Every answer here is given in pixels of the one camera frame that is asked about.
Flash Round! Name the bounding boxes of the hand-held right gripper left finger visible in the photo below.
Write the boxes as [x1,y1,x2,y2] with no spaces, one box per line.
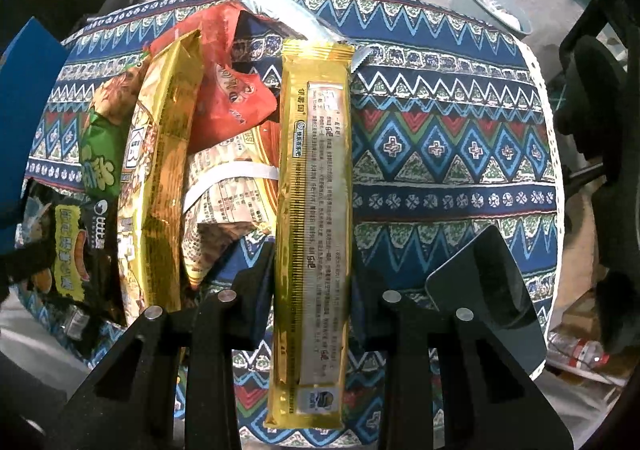
[47,245,276,450]

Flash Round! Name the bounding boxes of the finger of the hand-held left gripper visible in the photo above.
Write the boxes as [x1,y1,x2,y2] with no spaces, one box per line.
[0,235,56,303]

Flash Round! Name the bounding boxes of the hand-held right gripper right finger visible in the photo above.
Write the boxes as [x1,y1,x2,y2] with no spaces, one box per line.
[350,275,573,450]

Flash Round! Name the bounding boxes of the dark snack bag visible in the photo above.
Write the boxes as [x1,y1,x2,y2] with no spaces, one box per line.
[20,177,128,366]

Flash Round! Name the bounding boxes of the long gold stick packet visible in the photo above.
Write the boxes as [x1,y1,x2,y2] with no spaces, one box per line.
[263,39,357,431]

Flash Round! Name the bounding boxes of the orange-red snack packet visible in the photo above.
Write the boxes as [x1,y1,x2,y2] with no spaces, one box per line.
[147,0,279,154]

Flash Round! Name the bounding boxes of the silver foil snack packet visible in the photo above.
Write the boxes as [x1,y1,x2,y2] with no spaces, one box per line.
[210,0,372,76]

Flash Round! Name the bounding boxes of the beige printed snack bag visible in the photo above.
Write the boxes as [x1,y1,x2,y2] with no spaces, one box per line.
[180,120,281,291]

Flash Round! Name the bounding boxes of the green snack bag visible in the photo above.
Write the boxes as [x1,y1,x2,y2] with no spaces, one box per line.
[80,58,151,201]

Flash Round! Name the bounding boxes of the tall gold snack bag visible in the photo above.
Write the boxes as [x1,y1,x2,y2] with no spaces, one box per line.
[119,29,203,316]

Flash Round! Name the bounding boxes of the patterned tablecloth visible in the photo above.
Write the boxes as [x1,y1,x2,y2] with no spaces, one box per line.
[15,0,566,446]

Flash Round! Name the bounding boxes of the clear plastic bottle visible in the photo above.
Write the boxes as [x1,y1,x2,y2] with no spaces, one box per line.
[546,330,612,373]

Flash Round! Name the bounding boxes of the black round object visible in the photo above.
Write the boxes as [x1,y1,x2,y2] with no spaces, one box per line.
[95,0,146,16]

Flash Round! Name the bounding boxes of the black chair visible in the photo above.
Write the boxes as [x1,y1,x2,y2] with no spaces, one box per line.
[550,0,640,346]

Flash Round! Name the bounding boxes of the grey trash bin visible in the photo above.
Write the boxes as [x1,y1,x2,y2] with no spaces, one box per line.
[452,0,535,40]

